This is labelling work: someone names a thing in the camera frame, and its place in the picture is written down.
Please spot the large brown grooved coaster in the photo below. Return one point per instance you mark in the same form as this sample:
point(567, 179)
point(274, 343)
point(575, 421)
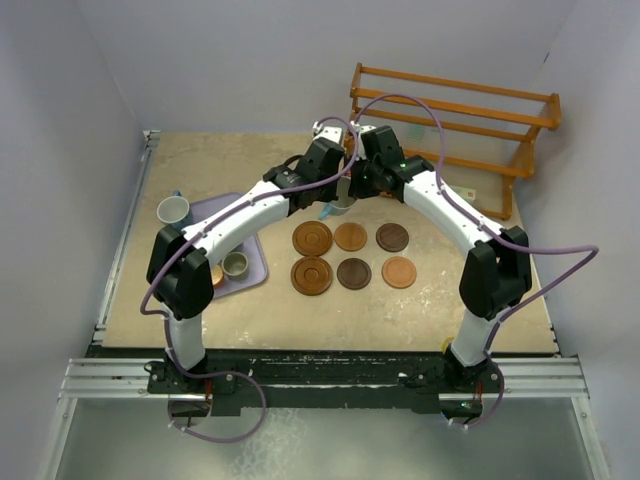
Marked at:
point(311, 275)

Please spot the yellow tape roll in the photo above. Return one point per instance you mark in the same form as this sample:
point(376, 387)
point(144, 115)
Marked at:
point(446, 344)

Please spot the dark walnut coaster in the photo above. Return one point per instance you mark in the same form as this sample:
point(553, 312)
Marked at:
point(354, 273)

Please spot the light orange wood coaster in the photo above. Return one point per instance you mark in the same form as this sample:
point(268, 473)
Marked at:
point(399, 272)

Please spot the dark wood coaster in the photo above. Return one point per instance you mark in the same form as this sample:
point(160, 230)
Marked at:
point(392, 237)

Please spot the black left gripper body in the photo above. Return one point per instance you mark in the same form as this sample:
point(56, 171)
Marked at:
point(327, 192)

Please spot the olive green cup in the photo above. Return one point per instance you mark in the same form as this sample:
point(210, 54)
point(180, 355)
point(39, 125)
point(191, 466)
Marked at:
point(235, 265)

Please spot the large blue mug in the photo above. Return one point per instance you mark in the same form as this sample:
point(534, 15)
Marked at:
point(175, 210)

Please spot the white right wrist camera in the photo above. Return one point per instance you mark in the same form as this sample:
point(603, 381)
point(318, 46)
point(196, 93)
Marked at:
point(356, 142)

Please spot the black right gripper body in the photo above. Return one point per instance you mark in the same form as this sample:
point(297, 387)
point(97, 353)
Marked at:
point(365, 181)

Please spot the lavender plastic tray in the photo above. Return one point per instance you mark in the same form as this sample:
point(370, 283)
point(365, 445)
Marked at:
point(251, 247)

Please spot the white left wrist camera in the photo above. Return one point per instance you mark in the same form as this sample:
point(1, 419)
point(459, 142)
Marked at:
point(322, 131)

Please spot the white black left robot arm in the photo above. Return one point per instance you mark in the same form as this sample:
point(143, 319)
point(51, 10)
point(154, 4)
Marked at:
point(179, 271)

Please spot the light blue mug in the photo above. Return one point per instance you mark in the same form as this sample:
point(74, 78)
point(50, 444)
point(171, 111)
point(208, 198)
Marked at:
point(336, 207)

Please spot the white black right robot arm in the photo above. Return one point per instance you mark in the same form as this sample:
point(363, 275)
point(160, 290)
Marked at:
point(494, 278)

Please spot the green white box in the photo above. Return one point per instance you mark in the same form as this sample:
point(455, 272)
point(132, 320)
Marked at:
point(468, 194)

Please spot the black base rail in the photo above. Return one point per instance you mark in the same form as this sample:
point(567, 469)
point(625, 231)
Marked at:
point(233, 381)

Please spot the large brown ringed coaster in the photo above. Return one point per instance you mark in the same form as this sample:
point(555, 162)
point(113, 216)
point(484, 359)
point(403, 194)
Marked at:
point(312, 238)

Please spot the orange brown cup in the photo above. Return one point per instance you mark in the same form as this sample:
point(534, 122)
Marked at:
point(218, 276)

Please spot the wooden shelf rack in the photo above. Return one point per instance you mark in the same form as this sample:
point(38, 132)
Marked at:
point(463, 118)

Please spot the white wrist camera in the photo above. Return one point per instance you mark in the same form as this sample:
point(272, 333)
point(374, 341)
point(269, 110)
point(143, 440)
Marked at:
point(322, 131)
point(356, 142)

